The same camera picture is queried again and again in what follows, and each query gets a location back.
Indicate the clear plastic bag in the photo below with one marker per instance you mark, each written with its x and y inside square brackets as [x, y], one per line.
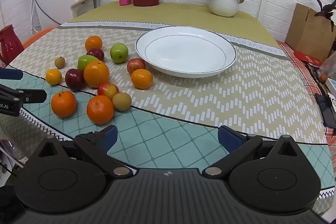
[328, 66]

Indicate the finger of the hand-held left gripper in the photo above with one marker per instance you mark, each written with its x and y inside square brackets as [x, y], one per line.
[31, 96]
[10, 74]

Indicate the orange stool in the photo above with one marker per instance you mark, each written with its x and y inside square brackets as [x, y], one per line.
[36, 36]

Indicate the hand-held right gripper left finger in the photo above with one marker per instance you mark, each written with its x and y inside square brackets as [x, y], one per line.
[111, 136]

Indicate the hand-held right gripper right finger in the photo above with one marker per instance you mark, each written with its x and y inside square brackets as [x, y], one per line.
[228, 138]

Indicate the black phone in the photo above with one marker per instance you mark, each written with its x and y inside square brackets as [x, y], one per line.
[325, 111]

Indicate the green apple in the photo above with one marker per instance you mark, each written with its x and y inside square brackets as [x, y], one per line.
[84, 61]
[119, 53]

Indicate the red-yellow peach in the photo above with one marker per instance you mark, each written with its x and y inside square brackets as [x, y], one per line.
[108, 90]

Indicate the white plate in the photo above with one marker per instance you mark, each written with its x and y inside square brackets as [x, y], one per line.
[183, 53]

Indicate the red envelope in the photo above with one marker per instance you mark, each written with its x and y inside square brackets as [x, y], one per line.
[307, 58]

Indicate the dark red apple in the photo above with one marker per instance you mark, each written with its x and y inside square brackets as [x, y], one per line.
[96, 54]

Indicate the cardboard box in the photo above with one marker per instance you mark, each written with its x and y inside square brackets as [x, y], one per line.
[304, 29]

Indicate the red pitcher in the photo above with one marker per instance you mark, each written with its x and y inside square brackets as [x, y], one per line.
[9, 45]

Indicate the tangerine with green stem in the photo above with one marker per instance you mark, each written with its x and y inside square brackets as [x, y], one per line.
[63, 104]

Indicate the purple leaf plant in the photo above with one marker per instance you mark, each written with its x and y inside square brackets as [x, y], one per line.
[326, 10]

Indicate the plaid cloth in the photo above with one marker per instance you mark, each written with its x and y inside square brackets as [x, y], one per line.
[302, 74]

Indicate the dark red plum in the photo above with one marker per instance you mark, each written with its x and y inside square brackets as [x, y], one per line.
[74, 79]

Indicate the large orange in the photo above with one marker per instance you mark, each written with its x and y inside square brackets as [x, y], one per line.
[96, 74]

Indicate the large brown longan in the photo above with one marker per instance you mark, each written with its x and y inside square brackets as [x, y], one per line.
[121, 101]

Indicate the small yellow orange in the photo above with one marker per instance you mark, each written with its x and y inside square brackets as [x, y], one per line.
[53, 77]

